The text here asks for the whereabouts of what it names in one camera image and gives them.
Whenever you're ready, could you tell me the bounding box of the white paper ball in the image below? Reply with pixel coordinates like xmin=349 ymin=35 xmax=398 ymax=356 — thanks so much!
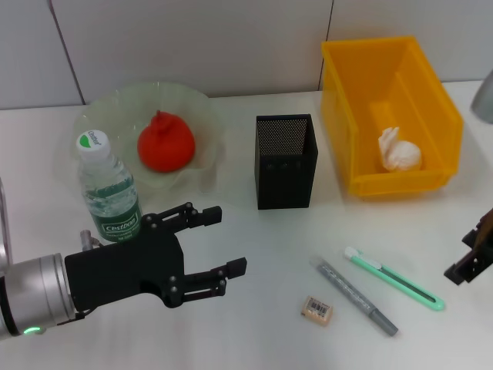
xmin=378 ymin=126 xmax=423 ymax=171

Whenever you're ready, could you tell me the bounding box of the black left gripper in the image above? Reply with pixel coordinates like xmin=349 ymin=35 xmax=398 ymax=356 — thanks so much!
xmin=64 ymin=201 xmax=248 ymax=320

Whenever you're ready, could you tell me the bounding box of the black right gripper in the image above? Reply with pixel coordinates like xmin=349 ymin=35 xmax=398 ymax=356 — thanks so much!
xmin=443 ymin=207 xmax=493 ymax=286

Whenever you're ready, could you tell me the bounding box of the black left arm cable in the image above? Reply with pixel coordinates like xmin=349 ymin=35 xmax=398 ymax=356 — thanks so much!
xmin=57 ymin=311 xmax=86 ymax=327

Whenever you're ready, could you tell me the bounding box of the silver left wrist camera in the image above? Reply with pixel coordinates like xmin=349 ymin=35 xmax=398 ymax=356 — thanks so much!
xmin=0 ymin=177 xmax=12 ymax=267

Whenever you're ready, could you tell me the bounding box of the clear green glass fruit plate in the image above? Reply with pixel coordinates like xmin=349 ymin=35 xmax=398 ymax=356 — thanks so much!
xmin=69 ymin=80 xmax=227 ymax=193

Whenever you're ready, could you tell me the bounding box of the beige eraser with barcode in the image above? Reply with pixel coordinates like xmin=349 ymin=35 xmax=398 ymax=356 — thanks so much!
xmin=300 ymin=295 xmax=334 ymax=326

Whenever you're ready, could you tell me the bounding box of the yellow plastic bin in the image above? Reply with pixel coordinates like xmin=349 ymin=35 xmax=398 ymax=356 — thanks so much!
xmin=320 ymin=36 xmax=464 ymax=200

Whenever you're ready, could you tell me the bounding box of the mint green utility knife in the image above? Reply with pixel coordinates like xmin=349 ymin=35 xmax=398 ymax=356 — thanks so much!
xmin=344 ymin=246 xmax=444 ymax=312

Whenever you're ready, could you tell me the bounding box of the grey glitter pen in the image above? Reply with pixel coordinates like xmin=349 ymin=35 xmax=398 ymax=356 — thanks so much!
xmin=316 ymin=258 xmax=399 ymax=338

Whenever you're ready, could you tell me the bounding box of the clear green-label water bottle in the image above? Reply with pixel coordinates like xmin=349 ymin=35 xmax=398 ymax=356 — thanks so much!
xmin=75 ymin=129 xmax=145 ymax=245

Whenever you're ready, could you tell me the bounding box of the black mesh pen holder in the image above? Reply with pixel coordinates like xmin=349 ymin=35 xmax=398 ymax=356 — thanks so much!
xmin=253 ymin=113 xmax=320 ymax=210

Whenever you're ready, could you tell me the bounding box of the silver round connector stub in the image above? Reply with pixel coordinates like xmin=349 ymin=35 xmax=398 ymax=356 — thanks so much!
xmin=79 ymin=230 xmax=103 ymax=252

